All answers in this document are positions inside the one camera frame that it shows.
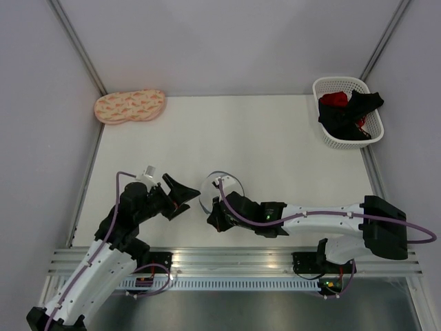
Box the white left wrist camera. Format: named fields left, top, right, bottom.
left=135, top=165, right=156, bottom=191

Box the round white mesh laundry bag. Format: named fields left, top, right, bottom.
left=198, top=170, right=246, bottom=213

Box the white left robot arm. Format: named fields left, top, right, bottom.
left=26, top=174, right=200, bottom=330

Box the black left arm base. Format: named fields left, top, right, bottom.
left=132, top=251, right=173, bottom=274

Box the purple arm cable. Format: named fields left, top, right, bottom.
left=43, top=170, right=139, bottom=331
left=216, top=177, right=438, bottom=245

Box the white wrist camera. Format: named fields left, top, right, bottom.
left=212, top=175, right=235, bottom=188
left=135, top=165, right=156, bottom=191

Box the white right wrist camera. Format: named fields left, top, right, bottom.
left=212, top=175, right=235, bottom=188

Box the white slotted cable duct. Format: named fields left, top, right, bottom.
left=116, top=277, right=320, bottom=292

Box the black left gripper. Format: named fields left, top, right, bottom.
left=136, top=173, right=200, bottom=223

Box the black underwear garment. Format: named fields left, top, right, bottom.
left=318, top=90, right=384, bottom=141

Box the aluminium mounting rail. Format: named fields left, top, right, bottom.
left=48, top=246, right=424, bottom=277

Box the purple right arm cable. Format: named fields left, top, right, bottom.
left=216, top=177, right=438, bottom=245

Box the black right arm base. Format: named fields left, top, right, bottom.
left=291, top=252, right=324, bottom=275

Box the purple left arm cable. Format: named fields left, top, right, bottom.
left=43, top=170, right=139, bottom=331

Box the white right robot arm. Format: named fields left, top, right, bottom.
left=207, top=192, right=408, bottom=272

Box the pink patterned bra case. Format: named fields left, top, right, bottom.
left=94, top=89, right=167, bottom=125

